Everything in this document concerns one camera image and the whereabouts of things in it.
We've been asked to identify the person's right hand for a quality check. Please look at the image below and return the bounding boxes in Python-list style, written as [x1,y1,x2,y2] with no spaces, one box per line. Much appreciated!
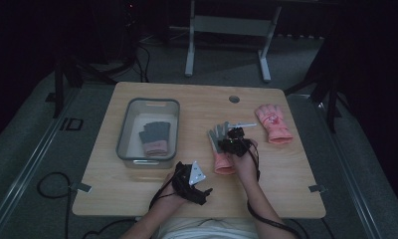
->
[231,138,261,184]

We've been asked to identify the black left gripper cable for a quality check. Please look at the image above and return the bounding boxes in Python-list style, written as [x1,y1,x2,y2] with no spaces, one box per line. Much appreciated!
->
[148,178,178,211]

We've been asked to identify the person's white shirt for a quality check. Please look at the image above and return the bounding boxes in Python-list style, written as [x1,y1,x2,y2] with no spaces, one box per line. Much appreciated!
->
[155,217,260,239]

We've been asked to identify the black floor cable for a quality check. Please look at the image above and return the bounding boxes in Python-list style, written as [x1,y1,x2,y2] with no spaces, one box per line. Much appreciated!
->
[82,217,136,239]
[37,171,73,239]

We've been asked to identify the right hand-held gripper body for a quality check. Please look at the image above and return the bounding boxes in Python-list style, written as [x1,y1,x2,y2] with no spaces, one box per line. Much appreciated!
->
[217,121,258,158]

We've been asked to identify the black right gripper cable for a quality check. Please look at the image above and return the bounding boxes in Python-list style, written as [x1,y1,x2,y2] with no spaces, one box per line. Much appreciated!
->
[246,140,302,239]

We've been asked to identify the grey table clip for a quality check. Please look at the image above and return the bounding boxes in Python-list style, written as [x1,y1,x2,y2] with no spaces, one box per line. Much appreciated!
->
[77,182,93,194]
[308,184,328,194]

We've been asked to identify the person's left hand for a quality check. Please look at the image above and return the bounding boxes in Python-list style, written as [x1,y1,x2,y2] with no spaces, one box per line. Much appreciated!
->
[158,172,188,210]

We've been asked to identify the grey glove with pink cuff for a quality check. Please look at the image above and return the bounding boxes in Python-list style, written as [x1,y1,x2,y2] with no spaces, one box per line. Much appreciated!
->
[206,120,237,176]
[138,120,172,157]

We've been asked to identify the white desk frame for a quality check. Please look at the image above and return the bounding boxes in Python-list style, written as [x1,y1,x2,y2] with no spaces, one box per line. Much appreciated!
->
[184,0,283,84]

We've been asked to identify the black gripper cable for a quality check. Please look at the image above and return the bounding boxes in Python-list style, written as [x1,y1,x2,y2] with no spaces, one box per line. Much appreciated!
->
[148,178,178,211]
[246,140,302,239]

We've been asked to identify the black tripod stand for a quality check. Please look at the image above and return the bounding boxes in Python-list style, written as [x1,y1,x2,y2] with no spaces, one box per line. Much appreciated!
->
[52,56,135,119]
[285,49,345,133]

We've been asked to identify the grey plastic bin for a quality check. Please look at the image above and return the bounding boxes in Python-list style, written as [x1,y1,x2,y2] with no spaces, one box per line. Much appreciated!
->
[115,97,181,169]

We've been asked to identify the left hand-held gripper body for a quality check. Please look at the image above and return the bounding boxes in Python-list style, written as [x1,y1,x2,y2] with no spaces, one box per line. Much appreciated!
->
[171,160,208,200]

